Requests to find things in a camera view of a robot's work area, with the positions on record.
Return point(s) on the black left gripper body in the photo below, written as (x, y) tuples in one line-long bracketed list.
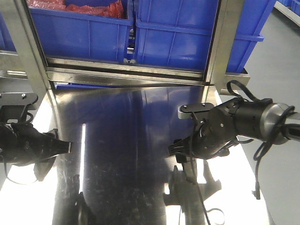
[(22, 144)]

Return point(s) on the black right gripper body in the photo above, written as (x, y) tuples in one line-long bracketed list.
[(211, 136)]

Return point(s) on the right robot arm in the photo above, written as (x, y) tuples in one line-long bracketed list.
[(263, 120)]

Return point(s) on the right blue plastic crate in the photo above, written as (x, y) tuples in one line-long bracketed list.
[(177, 33)]

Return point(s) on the blue plastic crate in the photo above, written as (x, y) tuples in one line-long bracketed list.
[(70, 34), (177, 33)]

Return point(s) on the left blue plastic crate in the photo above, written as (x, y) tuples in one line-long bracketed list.
[(70, 34)]

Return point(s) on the red bagged parts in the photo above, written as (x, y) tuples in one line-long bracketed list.
[(114, 9)]

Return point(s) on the steel rack shelf rail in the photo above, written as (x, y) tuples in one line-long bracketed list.
[(111, 74)]

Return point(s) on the steel rack left post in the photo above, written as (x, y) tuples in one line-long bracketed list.
[(18, 19)]

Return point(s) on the steel rack post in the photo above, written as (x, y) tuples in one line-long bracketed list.
[(18, 19), (224, 32)]

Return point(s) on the steel rack right post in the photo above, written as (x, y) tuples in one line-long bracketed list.
[(224, 32)]

